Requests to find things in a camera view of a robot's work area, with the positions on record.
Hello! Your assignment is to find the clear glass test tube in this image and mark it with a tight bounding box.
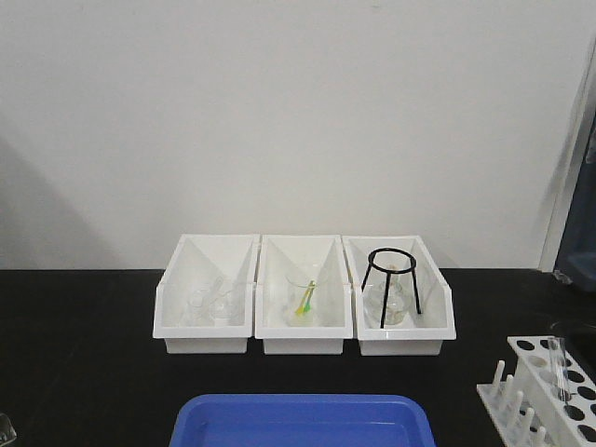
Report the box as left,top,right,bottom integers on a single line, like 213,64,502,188
547,336,571,403

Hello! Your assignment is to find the white test tube rack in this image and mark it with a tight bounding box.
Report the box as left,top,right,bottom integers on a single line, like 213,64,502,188
476,335,595,446

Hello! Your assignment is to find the glass beaker with droppers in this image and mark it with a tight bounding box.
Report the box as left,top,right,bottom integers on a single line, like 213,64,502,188
284,275,318,327

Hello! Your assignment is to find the middle white storage bin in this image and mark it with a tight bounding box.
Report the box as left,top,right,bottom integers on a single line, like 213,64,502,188
254,235,353,355

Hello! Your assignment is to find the white storage bin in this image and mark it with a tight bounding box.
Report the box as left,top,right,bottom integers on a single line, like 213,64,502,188
153,234,261,355
342,236,456,357
254,235,353,355

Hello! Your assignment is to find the black metal tripod stand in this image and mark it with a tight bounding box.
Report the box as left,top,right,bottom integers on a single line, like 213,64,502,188
360,247,422,329

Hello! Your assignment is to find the clear glassware in left bin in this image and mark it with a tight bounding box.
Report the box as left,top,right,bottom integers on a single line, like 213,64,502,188
180,276,243,327

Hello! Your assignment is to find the left white storage bin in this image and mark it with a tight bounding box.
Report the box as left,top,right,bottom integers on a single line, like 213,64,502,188
153,234,261,355

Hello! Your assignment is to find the round glass flask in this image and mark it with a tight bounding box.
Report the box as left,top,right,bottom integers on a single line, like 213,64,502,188
362,269,413,329

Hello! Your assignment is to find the right white storage bin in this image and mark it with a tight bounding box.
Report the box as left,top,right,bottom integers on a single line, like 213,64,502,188
342,236,456,357

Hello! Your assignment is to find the blue plastic tray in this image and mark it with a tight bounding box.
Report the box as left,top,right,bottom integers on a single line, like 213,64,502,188
169,394,436,446

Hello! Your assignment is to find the grey blue drying pegboard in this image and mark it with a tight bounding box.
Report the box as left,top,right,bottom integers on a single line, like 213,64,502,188
555,120,595,292

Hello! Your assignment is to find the glass beaker on counter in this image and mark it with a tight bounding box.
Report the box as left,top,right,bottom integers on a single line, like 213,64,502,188
0,413,18,447

